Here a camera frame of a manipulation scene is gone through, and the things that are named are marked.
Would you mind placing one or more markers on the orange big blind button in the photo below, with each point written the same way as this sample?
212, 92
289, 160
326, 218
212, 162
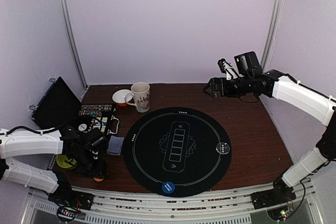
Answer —
98, 179

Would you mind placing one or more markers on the right aluminium frame post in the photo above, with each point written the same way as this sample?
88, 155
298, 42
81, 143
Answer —
271, 34

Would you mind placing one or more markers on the left aluminium frame post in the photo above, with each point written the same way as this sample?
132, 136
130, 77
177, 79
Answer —
72, 43

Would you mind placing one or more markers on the aluminium frame post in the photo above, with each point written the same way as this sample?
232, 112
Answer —
72, 43
271, 34

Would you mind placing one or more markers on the white floral mug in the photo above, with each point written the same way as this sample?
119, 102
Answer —
139, 97

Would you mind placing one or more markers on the aluminium front rail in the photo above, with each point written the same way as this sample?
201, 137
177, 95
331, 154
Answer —
218, 206

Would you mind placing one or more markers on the clear dealer button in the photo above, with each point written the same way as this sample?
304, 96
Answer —
222, 148

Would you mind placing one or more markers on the blue small blind button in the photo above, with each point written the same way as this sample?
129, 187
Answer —
168, 188

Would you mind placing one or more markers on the round black poker mat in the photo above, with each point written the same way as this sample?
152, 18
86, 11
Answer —
176, 145

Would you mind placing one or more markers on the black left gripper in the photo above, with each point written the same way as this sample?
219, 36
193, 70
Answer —
100, 170

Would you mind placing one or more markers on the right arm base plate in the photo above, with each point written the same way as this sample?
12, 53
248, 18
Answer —
269, 198

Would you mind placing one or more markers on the white saucer orange base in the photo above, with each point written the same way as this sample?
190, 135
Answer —
119, 97

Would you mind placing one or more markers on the lime green bowl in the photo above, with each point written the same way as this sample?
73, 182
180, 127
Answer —
66, 163

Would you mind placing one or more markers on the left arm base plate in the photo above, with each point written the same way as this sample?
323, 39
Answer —
77, 200

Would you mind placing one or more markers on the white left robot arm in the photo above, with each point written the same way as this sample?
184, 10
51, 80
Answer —
21, 141

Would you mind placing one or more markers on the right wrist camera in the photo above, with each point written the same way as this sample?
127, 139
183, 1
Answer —
227, 69

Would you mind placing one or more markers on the blue playing card deck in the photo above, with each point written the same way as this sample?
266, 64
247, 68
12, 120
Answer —
115, 145

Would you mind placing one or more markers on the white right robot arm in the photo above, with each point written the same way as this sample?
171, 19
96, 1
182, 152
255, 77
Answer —
310, 112

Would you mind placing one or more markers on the black poker chip case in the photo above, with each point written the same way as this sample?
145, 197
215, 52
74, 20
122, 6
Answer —
59, 105

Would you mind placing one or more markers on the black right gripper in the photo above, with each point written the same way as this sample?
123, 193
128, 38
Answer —
219, 87

